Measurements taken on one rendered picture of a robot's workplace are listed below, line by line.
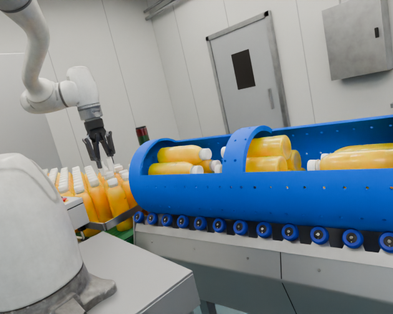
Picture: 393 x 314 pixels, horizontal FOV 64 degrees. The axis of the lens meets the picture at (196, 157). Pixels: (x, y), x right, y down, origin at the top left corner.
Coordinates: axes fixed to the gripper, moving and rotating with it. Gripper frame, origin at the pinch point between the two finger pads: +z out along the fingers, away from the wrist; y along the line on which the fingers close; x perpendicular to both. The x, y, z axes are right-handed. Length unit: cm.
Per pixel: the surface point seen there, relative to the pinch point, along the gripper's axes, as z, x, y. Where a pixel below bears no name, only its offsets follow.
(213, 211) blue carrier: 14, -56, -7
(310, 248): 23, -84, -5
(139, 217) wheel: 18.9, -19.7, -5.5
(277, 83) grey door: -10, 75, 355
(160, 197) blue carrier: 9.0, -37.6, -8.5
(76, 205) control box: 7.7, -8.1, -21.8
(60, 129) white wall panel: -14, 366, 181
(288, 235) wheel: 20, -78, -6
